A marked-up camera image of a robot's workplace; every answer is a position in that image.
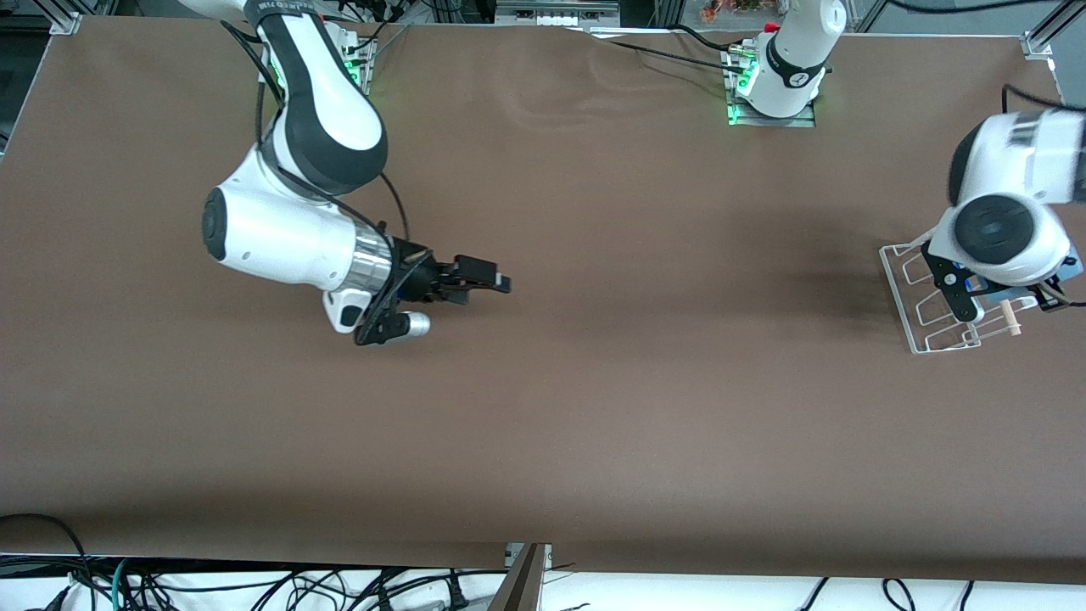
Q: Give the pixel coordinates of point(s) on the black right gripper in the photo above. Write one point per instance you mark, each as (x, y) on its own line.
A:
(422, 280)

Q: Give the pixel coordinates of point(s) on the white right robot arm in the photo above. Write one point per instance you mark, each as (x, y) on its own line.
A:
(280, 238)

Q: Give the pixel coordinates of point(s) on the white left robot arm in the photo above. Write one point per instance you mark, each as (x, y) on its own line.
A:
(793, 51)

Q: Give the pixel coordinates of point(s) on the brown table cover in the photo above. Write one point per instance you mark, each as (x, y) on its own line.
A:
(543, 382)

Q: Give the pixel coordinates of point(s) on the orange background objects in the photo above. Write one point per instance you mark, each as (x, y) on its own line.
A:
(730, 8)

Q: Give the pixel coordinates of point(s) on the metal frame post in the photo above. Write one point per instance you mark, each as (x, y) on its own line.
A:
(522, 585)

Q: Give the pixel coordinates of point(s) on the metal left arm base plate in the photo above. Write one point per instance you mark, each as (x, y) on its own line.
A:
(806, 121)

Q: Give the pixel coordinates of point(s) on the aluminium frame corner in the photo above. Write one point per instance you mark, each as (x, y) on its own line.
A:
(66, 19)
(1039, 42)

